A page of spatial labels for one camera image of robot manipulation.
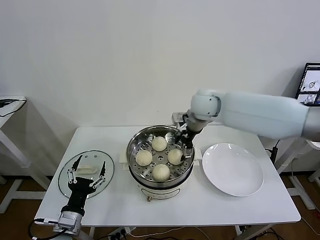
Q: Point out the white side table with laptop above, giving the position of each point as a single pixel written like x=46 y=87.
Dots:
x=301 y=193

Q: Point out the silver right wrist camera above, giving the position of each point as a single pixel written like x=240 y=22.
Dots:
x=178 y=117

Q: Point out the white steamed baozi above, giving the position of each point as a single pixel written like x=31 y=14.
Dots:
x=159 y=144
x=160 y=172
x=174 y=156
x=143 y=158

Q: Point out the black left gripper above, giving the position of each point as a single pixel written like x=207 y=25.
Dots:
x=81 y=191

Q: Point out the grey open laptop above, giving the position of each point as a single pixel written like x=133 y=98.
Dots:
x=312 y=82

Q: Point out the round glass pot lid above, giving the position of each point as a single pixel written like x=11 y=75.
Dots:
x=107 y=160

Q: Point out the stainless steel steamer pot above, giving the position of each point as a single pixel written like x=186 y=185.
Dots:
x=160 y=192

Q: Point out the round white plate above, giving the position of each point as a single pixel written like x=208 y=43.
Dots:
x=232 y=170

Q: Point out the white power strip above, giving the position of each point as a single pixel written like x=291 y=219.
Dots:
x=120 y=233

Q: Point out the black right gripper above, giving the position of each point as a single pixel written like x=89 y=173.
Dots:
x=188 y=138

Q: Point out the perforated steel steamer basket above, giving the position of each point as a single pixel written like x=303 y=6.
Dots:
x=140 y=140

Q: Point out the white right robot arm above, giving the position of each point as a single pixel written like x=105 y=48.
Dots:
x=250 y=112

